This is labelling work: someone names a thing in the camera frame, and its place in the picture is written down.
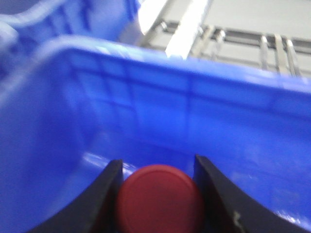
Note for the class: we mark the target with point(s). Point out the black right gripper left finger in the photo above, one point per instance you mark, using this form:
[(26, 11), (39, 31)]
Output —
[(93, 210)]

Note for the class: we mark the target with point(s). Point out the blue plastic bin right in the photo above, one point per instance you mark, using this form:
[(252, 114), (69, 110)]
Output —
[(78, 102)]

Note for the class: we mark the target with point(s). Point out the blue plastic bin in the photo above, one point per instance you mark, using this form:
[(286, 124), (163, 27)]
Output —
[(78, 102), (21, 33)]

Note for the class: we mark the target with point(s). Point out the metal roller rack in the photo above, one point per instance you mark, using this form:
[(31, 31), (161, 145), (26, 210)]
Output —
[(272, 35)]

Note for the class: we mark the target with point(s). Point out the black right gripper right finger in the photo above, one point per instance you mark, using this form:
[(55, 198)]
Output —
[(230, 210)]

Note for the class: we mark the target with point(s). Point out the blue plastic bin left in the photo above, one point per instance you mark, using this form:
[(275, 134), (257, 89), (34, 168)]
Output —
[(21, 33)]

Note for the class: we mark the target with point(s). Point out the red mushroom push button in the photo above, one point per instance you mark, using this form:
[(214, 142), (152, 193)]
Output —
[(159, 199)]

